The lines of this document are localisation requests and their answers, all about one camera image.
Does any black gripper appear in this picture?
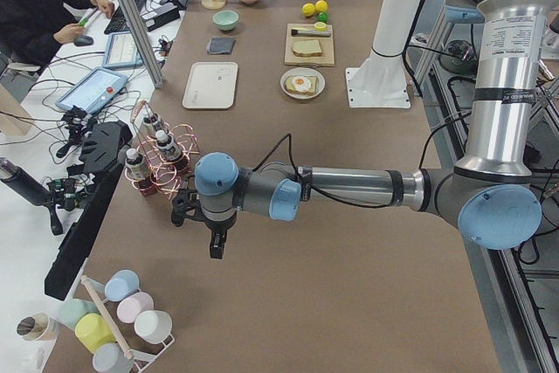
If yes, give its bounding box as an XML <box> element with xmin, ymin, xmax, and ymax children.
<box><xmin>204</xmin><ymin>214</ymin><xmax>236</xmax><ymax>259</ymax></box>

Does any bread slice with egg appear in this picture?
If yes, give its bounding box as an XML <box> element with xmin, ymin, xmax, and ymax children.
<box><xmin>285</xmin><ymin>75</ymin><xmax>318</xmax><ymax>96</ymax></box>

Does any white round plate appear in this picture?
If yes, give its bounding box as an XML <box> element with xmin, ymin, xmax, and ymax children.
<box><xmin>280</xmin><ymin>67</ymin><xmax>326</xmax><ymax>100</ymax></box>

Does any fried egg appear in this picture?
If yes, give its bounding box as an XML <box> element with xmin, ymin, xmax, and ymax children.
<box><xmin>292</xmin><ymin>76</ymin><xmax>312</xmax><ymax>92</ymax></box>

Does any plain bread slice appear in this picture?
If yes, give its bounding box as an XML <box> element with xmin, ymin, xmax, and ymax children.
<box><xmin>291</xmin><ymin>39</ymin><xmax>323</xmax><ymax>58</ymax></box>

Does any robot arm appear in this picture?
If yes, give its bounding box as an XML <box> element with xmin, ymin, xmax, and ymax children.
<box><xmin>195</xmin><ymin>0</ymin><xmax>558</xmax><ymax>259</ymax></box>

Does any cream rabbit tray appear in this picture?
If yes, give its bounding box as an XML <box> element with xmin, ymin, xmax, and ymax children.
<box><xmin>182</xmin><ymin>62</ymin><xmax>238</xmax><ymax>110</ymax></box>

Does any white cup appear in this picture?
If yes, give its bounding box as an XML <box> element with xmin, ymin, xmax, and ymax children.
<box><xmin>134</xmin><ymin>310</ymin><xmax>172</xmax><ymax>344</ymax></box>

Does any blue cup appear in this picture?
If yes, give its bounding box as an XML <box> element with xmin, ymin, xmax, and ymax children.
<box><xmin>104</xmin><ymin>269</ymin><xmax>140</xmax><ymax>302</ymax></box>

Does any pink cup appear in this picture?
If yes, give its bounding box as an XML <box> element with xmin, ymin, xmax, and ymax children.
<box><xmin>116</xmin><ymin>291</ymin><xmax>154</xmax><ymax>323</ymax></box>

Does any white cup rack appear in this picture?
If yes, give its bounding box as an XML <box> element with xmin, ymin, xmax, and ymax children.
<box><xmin>80</xmin><ymin>275</ymin><xmax>176</xmax><ymax>372</ymax></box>

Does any yellow cup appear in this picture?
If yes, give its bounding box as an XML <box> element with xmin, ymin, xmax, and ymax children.
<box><xmin>74</xmin><ymin>313</ymin><xmax>116</xmax><ymax>354</ymax></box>

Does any grey cup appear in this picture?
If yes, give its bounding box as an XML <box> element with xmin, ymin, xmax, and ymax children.
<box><xmin>92</xmin><ymin>342</ymin><xmax>134</xmax><ymax>373</ymax></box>

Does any green cup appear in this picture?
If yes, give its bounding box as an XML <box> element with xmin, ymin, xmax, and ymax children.
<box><xmin>59</xmin><ymin>298</ymin><xmax>99</xmax><ymax>331</ymax></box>

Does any paper cup with steel cone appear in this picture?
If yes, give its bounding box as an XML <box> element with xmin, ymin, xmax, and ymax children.
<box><xmin>17</xmin><ymin>313</ymin><xmax>59</xmax><ymax>341</ymax></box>

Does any black thermos bottle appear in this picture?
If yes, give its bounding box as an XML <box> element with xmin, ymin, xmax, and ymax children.
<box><xmin>1</xmin><ymin>157</ymin><xmax>48</xmax><ymax>206</ymax></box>

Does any blue teach pendant tablet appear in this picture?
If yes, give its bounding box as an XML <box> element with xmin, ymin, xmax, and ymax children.
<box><xmin>102</xmin><ymin>31</ymin><xmax>143</xmax><ymax>70</ymax></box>
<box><xmin>56</xmin><ymin>67</ymin><xmax>128</xmax><ymax>114</ymax></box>

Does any grey folded cloth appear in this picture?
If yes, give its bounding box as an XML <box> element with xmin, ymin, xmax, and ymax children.
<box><xmin>206</xmin><ymin>37</ymin><xmax>236</xmax><ymax>55</ymax></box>

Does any green bowl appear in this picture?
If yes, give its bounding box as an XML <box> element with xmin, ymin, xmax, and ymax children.
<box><xmin>212</xmin><ymin>10</ymin><xmax>239</xmax><ymax>31</ymax></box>

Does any lemon half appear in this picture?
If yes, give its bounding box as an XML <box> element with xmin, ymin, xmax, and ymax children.
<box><xmin>314</xmin><ymin>21</ymin><xmax>328</xmax><ymax>31</ymax></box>

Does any black keyboard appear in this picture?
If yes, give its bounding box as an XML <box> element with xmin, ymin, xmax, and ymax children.
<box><xmin>103</xmin><ymin>0</ymin><xmax>148</xmax><ymax>35</ymax></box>

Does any black computer mouse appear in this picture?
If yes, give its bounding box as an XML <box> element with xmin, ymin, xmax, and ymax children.
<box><xmin>73</xmin><ymin>35</ymin><xmax>94</xmax><ymax>47</ymax></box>

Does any green lime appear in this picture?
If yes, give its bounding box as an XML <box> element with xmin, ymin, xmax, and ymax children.
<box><xmin>316</xmin><ymin>11</ymin><xmax>329</xmax><ymax>24</ymax></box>

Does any yellow lemon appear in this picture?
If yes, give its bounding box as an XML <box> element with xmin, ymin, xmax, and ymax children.
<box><xmin>314</xmin><ymin>0</ymin><xmax>328</xmax><ymax>13</ymax></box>
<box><xmin>301</xmin><ymin>3</ymin><xmax>316</xmax><ymax>17</ymax></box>

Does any seated person in black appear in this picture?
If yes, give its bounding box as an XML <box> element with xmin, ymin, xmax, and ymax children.
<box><xmin>1</xmin><ymin>0</ymin><xmax>114</xmax><ymax>66</ymax></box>

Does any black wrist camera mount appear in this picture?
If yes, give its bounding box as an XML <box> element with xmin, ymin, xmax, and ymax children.
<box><xmin>170</xmin><ymin>175</ymin><xmax>204</xmax><ymax>227</ymax></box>

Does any copper wire bottle rack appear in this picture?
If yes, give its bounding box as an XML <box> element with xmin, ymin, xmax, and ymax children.
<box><xmin>125</xmin><ymin>100</ymin><xmax>200</xmax><ymax>198</ymax></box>

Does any steel rod handle knife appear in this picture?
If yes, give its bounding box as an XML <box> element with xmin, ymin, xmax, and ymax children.
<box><xmin>290</xmin><ymin>28</ymin><xmax>332</xmax><ymax>38</ymax></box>

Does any aluminium frame post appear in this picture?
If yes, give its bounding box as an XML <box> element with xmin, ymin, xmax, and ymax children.
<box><xmin>118</xmin><ymin>0</ymin><xmax>164</xmax><ymax>88</ymax></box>

